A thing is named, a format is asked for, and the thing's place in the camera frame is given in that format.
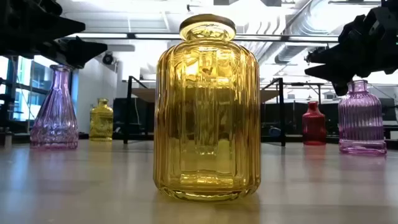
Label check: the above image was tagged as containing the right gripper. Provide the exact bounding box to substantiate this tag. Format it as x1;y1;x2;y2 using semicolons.
304;0;398;97

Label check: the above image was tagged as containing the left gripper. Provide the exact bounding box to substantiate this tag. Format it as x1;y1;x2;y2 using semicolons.
0;0;108;69

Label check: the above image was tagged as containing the purple ribbed glass bottle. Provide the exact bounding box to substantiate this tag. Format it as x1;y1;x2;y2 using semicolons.
338;79;388;156

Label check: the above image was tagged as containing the small red glass bottle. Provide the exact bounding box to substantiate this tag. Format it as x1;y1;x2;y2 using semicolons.
302;100;327;146

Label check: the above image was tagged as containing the purple conical glass vase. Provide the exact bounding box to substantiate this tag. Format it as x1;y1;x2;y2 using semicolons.
29;64;79;150

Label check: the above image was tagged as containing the small yellow glass bottle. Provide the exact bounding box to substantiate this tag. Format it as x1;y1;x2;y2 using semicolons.
89;98;114;142

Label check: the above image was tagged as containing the large yellow ribbed glass jar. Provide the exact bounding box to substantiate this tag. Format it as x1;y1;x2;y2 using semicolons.
153;13;262;202

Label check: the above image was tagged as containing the wooden shelf with black legs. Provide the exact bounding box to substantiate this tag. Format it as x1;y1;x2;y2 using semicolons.
123;75;287;147

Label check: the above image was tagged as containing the black computer monitor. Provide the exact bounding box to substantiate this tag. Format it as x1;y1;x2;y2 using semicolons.
381;98;397;123

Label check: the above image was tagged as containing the long ceiling light rail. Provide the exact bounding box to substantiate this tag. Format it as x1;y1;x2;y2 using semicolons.
63;30;340;44

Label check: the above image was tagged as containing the silver ventilation duct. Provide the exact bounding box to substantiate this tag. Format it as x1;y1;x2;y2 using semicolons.
273;0;352;65

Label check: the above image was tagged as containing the window with dark frame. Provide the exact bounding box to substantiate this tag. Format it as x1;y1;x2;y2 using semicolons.
0;55;73;125

